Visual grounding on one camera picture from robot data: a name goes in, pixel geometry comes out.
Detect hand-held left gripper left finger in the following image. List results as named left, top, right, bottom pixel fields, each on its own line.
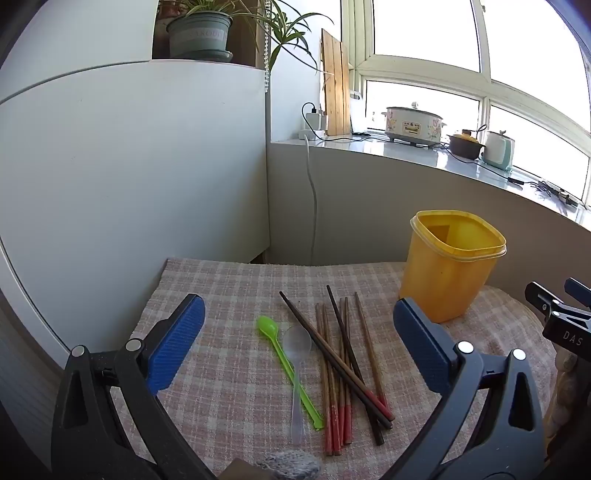
left=51, top=293, right=218, bottom=480

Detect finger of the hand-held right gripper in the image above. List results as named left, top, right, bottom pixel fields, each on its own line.
left=564, top=278, right=591, bottom=308
left=525, top=281, right=575, bottom=319

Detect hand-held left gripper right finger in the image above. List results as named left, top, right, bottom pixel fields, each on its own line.
left=379, top=298, right=548, bottom=480

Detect yellow plastic container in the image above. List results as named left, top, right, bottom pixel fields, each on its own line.
left=398, top=210, right=508, bottom=324

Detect dark wooden chopstick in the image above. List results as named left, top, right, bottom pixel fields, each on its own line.
left=279, top=292, right=393, bottom=429
left=279, top=291, right=395, bottom=422
left=325, top=285, right=386, bottom=446

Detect green plastic spoon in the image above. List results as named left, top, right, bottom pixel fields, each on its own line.
left=257, top=316, right=325, bottom=431

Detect clear plastic spoon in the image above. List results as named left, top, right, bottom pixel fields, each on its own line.
left=281, top=325, right=312, bottom=446

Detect pink checked cloth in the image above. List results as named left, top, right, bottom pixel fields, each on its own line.
left=111, top=257, right=559, bottom=480

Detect mint green kettle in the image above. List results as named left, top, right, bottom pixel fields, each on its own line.
left=480, top=130, right=516, bottom=172

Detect grey knitted cloth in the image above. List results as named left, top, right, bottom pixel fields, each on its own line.
left=256, top=451, right=321, bottom=478

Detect brown clay pot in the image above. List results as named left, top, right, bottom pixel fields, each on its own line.
left=447, top=130, right=486, bottom=161

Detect white cabinet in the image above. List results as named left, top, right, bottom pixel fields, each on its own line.
left=0, top=60, right=271, bottom=370

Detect white floral slow cooker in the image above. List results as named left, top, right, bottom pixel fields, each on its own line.
left=381, top=102, right=448, bottom=149

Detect wooden slat board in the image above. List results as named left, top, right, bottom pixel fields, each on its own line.
left=320, top=28, right=352, bottom=138

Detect potted spider plant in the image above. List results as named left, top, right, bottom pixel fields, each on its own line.
left=154, top=0, right=334, bottom=77

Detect white power cable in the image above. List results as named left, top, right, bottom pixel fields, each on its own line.
left=304, top=136, right=320, bottom=267

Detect white window frame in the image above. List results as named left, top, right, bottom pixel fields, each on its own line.
left=342, top=0, right=591, bottom=208

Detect white bead cord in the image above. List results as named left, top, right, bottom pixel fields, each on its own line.
left=263, top=0, right=272, bottom=93

